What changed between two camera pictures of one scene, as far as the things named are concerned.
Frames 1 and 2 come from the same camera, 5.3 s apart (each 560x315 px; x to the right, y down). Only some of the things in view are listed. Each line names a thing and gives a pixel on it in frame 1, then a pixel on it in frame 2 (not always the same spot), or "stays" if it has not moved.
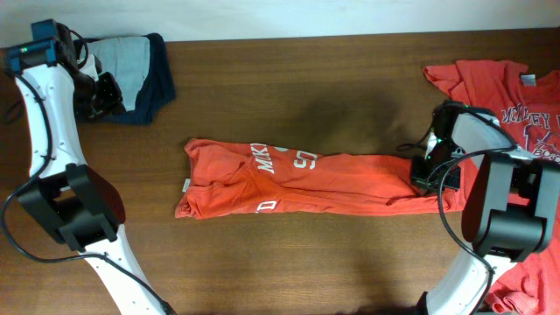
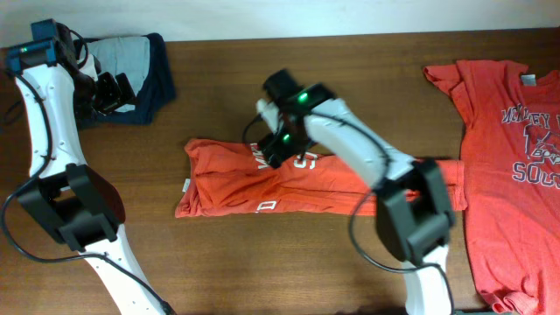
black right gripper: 419,179 -> 274,151
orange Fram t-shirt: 226,178 stays
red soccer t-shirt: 528,107 stays
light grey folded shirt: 127,59 stays
